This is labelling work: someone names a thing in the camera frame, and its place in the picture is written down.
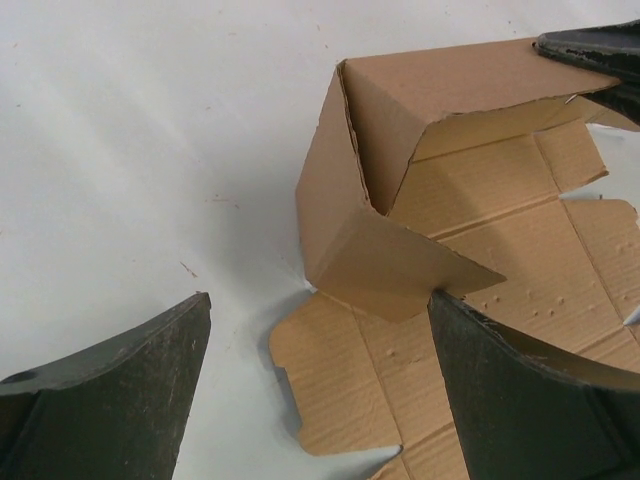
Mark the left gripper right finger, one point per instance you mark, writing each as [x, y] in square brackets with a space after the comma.
[525, 409]

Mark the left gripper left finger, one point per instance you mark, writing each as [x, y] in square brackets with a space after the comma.
[115, 410]

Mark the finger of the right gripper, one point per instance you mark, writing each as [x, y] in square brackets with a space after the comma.
[622, 99]
[611, 50]

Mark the brown cardboard box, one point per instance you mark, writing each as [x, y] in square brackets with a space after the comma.
[451, 169]

